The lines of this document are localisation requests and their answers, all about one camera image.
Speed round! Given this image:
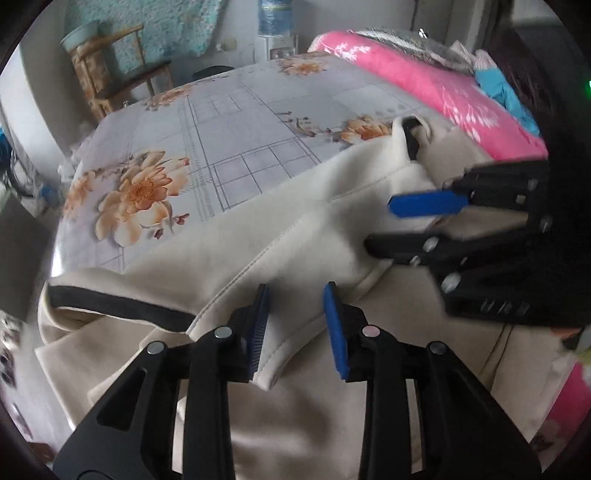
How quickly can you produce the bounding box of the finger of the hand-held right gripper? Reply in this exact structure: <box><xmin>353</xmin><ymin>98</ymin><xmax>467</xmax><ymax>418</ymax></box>
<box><xmin>365</xmin><ymin>217</ymin><xmax>583</xmax><ymax>324</ymax></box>
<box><xmin>389</xmin><ymin>159</ymin><xmax>550</xmax><ymax>217</ymax></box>

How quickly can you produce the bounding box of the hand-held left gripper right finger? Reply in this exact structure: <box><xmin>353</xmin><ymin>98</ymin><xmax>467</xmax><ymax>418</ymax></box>
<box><xmin>322</xmin><ymin>281</ymin><xmax>541</xmax><ymax>480</ymax></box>

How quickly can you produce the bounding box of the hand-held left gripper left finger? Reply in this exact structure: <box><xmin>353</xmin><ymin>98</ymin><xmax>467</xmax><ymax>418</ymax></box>
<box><xmin>53</xmin><ymin>283</ymin><xmax>271</xmax><ymax>480</ymax></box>

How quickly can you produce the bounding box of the beige zip jacket black trim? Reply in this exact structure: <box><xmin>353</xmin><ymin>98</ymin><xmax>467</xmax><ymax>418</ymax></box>
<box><xmin>34</xmin><ymin>115</ymin><xmax>578</xmax><ymax>480</ymax></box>

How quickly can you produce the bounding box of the light blue cloth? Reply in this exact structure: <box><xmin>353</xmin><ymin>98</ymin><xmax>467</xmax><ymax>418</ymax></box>
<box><xmin>475</xmin><ymin>67</ymin><xmax>541</xmax><ymax>137</ymax></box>

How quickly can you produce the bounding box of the pink floral blanket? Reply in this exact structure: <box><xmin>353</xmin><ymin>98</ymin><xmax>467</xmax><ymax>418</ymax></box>
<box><xmin>307</xmin><ymin>30</ymin><xmax>591</xmax><ymax>462</ymax></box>

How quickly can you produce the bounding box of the grey fuzzy blanket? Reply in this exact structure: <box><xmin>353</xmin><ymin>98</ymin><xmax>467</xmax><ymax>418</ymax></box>
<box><xmin>355</xmin><ymin>28</ymin><xmax>476</xmax><ymax>70</ymax></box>

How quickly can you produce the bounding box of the floral plastic tablecloth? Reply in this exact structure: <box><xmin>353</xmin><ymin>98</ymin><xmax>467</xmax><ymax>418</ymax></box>
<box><xmin>55</xmin><ymin>51</ymin><xmax>462</xmax><ymax>278</ymax></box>

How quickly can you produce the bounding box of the white water dispenser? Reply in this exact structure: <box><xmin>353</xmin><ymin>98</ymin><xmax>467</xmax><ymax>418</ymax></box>
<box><xmin>255</xmin><ymin>33</ymin><xmax>298</xmax><ymax>61</ymax></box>

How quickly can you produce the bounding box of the blue water bottle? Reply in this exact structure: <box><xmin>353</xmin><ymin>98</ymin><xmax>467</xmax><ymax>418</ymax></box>
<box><xmin>257</xmin><ymin>0</ymin><xmax>293</xmax><ymax>38</ymax></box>

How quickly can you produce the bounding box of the black cabinet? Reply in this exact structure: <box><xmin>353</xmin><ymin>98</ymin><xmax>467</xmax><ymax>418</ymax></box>
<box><xmin>0</xmin><ymin>198</ymin><xmax>61</xmax><ymax>319</ymax></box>

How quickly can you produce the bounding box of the wooden chair black seat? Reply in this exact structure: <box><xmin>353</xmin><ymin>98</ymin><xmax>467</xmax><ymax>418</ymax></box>
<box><xmin>88</xmin><ymin>25</ymin><xmax>174</xmax><ymax>109</ymax></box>

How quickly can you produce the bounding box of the wooden rack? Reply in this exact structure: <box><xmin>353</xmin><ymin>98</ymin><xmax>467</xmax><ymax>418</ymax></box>
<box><xmin>69</xmin><ymin>44</ymin><xmax>116</xmax><ymax>118</ymax></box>

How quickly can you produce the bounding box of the teal plastic basin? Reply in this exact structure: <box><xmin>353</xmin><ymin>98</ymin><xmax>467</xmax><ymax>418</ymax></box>
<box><xmin>60</xmin><ymin>23</ymin><xmax>100</xmax><ymax>52</ymax></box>

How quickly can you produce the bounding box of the teal floral wall cloth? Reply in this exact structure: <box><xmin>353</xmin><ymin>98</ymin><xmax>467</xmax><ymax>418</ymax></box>
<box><xmin>65</xmin><ymin>0</ymin><xmax>229</xmax><ymax>77</ymax></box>

